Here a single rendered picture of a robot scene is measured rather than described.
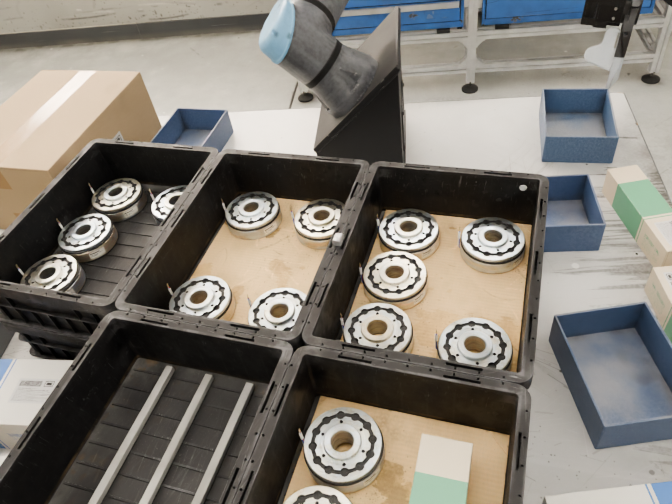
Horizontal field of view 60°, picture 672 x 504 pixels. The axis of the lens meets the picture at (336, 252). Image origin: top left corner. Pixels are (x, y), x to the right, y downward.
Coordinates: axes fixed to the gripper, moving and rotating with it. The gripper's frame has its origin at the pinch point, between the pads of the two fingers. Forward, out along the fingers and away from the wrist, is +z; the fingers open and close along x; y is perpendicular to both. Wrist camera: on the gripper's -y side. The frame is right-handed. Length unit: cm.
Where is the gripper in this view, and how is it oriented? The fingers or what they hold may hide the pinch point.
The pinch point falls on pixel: (618, 64)
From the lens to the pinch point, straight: 114.0
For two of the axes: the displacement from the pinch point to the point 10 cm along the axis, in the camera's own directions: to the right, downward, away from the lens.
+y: -9.1, -2.4, 3.5
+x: -4.0, 7.5, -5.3
